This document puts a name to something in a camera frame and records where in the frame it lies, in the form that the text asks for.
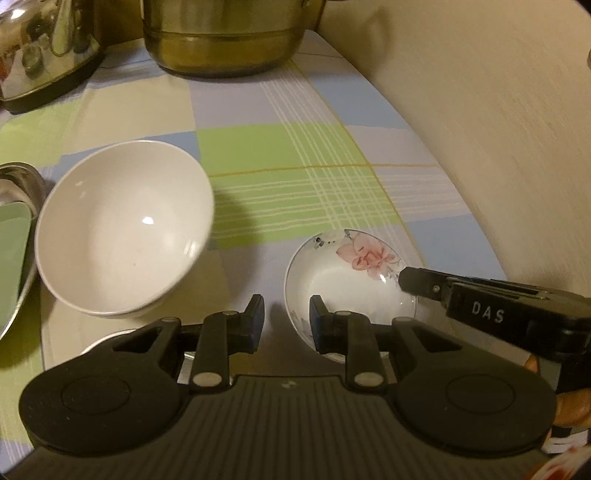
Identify green square plastic plate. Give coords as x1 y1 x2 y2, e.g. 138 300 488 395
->
0 202 32 331

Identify stainless steel kettle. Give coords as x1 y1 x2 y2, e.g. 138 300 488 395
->
1 0 104 115

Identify person's right hand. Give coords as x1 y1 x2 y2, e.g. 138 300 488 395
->
523 354 591 430

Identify white ceramic bowl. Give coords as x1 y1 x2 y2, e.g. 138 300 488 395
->
35 140 214 318

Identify stainless steel round bowl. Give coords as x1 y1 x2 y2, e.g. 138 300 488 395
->
84 323 259 390

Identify stainless steel steamer pot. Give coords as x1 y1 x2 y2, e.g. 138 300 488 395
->
141 0 325 78

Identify small floral ceramic saucer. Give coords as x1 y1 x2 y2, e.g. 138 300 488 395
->
283 229 417 348

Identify stainless steel oval plate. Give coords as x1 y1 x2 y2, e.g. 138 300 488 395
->
1 162 46 337

